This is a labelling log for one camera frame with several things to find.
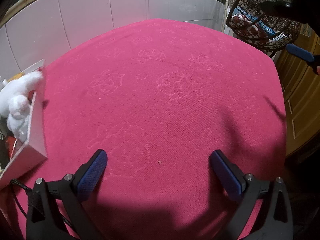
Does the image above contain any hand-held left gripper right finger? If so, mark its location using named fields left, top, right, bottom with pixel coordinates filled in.
left=209, top=149, right=293, bottom=240

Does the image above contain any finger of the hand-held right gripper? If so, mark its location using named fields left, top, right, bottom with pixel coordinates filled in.
left=260, top=1, right=300, bottom=20
left=286, top=43, right=320, bottom=68

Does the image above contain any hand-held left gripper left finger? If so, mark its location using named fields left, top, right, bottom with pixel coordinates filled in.
left=26, top=149, right=108, bottom=240

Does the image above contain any white cardboard box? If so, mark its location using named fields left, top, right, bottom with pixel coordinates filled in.
left=0, top=59, right=48, bottom=189

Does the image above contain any light blue toy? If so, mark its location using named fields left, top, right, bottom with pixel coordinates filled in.
left=257, top=20, right=278, bottom=38

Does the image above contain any white and red toy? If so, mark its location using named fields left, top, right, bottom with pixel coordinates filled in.
left=231, top=14, right=263, bottom=40

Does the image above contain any wooden cabinet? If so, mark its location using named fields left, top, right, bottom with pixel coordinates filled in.
left=271, top=25, right=320, bottom=158

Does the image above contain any pink embossed cloth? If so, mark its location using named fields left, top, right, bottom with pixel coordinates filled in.
left=0, top=19, right=287, bottom=240

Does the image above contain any white plush toy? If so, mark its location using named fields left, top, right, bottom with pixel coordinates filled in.
left=0, top=70, right=43, bottom=143

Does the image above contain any white backdrop board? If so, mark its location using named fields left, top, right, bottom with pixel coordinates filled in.
left=0, top=0, right=230, bottom=88

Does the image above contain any black braided cable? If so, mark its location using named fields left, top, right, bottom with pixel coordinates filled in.
left=10, top=179, right=75, bottom=230

